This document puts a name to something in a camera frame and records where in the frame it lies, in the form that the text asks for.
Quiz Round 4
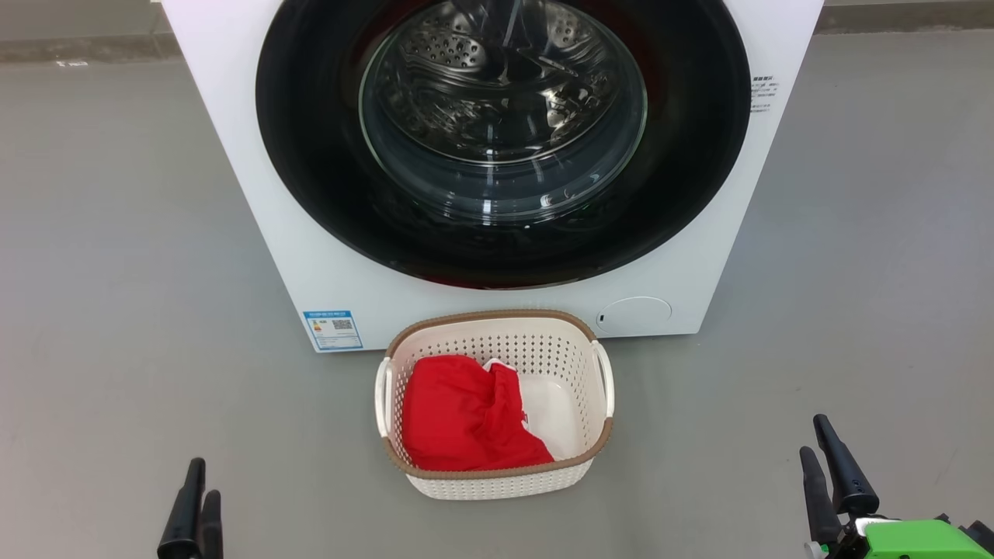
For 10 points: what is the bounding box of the white front-load washing machine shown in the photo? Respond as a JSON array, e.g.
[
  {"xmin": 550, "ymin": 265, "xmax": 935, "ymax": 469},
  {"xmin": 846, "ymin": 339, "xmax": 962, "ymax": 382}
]
[{"xmin": 161, "ymin": 0, "xmax": 825, "ymax": 354}]

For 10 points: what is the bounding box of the small black text sticker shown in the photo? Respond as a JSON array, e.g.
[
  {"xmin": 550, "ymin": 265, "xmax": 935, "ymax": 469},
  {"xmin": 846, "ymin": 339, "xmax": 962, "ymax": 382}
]
[{"xmin": 750, "ymin": 75, "xmax": 781, "ymax": 114}]

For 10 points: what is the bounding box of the stainless steel washing machine drum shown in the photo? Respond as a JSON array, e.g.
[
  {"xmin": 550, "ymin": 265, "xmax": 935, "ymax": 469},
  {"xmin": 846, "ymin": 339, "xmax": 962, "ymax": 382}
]
[{"xmin": 365, "ymin": 0, "xmax": 647, "ymax": 222}]

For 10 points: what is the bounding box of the cream perforated laundry basket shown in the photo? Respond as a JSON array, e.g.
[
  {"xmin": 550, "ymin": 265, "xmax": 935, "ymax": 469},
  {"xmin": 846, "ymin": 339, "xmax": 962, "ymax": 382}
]
[{"xmin": 375, "ymin": 310, "xmax": 615, "ymax": 501}]

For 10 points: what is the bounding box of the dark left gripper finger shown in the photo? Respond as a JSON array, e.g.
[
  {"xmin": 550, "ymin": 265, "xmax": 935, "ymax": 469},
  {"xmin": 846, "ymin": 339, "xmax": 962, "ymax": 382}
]
[
  {"xmin": 199, "ymin": 490, "xmax": 224, "ymax": 559},
  {"xmin": 158, "ymin": 457, "xmax": 207, "ymax": 559}
]

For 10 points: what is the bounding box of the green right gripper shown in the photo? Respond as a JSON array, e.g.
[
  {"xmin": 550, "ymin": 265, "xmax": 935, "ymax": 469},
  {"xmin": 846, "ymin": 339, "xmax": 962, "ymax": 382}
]
[{"xmin": 800, "ymin": 414, "xmax": 994, "ymax": 559}]

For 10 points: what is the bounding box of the round white filter cover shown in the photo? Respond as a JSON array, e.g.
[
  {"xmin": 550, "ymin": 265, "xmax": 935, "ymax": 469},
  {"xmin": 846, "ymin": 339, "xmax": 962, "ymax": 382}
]
[{"xmin": 596, "ymin": 297, "xmax": 673, "ymax": 337}]

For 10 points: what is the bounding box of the black round glass washer door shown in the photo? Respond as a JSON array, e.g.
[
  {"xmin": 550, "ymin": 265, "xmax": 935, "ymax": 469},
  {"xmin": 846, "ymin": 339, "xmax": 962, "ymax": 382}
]
[{"xmin": 255, "ymin": 0, "xmax": 752, "ymax": 290}]

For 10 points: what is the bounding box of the blue energy label sticker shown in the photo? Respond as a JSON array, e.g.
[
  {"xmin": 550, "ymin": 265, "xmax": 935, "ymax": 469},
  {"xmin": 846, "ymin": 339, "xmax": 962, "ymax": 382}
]
[{"xmin": 303, "ymin": 311, "xmax": 364, "ymax": 352}]

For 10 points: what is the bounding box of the red shirt with white trim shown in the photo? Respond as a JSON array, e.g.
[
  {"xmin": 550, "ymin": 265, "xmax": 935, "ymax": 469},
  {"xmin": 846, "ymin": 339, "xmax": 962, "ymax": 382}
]
[{"xmin": 401, "ymin": 355, "xmax": 555, "ymax": 472}]

